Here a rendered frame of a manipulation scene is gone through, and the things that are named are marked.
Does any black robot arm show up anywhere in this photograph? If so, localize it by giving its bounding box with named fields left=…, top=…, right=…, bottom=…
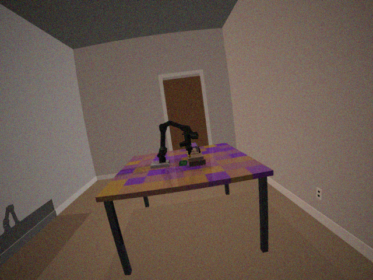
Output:
left=157, top=120, right=198, bottom=163

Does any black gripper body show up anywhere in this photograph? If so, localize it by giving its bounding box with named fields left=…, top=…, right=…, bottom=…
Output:
left=185, top=139, right=193, bottom=151

